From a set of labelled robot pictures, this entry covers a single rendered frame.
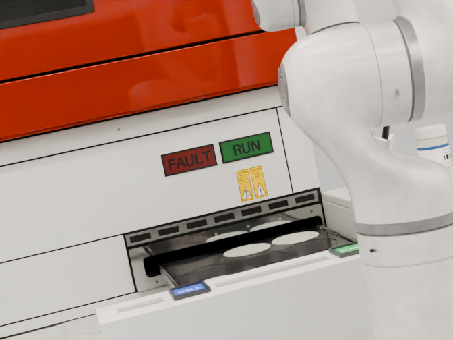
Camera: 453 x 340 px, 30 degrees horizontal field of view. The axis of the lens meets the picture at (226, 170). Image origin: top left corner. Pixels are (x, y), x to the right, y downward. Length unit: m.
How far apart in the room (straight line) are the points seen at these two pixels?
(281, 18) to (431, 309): 0.54
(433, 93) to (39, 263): 1.08
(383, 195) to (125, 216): 0.95
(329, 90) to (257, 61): 0.89
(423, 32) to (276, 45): 0.89
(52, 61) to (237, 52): 0.39
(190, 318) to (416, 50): 0.52
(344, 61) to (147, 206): 0.97
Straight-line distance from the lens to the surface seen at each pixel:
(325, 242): 1.70
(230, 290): 1.24
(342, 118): 0.93
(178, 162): 1.83
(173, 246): 1.84
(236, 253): 1.76
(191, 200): 1.84
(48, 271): 1.83
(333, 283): 1.28
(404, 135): 3.62
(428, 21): 0.97
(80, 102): 1.75
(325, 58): 0.94
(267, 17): 1.31
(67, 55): 1.76
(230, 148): 1.85
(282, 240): 1.80
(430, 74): 0.95
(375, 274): 0.99
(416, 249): 0.97
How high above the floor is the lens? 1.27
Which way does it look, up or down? 6 degrees down
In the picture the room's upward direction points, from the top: 11 degrees counter-clockwise
